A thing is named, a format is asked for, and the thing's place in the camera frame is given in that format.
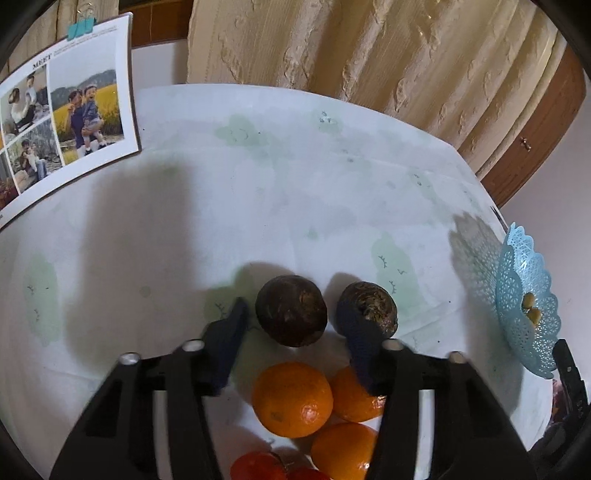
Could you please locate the orange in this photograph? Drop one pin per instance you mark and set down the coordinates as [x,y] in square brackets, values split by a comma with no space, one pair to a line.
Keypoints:
[291,397]
[344,452]
[351,401]

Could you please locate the beige embossed curtain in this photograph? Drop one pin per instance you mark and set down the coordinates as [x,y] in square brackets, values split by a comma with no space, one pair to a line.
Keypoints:
[369,50]

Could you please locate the light blue plastic basket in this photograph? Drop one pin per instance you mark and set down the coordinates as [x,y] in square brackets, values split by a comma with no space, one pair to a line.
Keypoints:
[517,272]

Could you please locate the teal binder clip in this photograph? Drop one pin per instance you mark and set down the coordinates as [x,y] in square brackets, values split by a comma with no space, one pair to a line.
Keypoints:
[81,27]

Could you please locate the dark brown passion fruit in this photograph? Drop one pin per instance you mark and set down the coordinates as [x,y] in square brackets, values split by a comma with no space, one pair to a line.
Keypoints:
[291,309]
[376,304]

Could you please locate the metal cabinet knob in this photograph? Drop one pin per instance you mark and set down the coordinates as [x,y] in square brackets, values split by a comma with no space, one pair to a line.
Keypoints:
[526,144]

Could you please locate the small yellow fruit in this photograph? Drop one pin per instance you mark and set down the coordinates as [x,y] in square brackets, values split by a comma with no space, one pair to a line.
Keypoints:
[534,316]
[528,301]

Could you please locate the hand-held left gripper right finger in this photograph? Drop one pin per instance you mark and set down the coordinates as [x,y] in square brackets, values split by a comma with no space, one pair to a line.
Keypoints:
[362,350]

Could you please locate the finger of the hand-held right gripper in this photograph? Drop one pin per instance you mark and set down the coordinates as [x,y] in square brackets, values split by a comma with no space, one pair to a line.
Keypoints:
[568,374]

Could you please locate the red tomato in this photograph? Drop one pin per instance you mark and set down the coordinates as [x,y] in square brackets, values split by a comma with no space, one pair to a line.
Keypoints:
[307,474]
[256,467]

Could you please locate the photo poster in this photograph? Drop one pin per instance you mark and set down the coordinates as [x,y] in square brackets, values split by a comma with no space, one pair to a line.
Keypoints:
[69,115]

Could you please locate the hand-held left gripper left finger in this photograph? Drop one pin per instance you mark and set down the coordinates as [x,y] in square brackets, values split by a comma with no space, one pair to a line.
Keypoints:
[231,341]

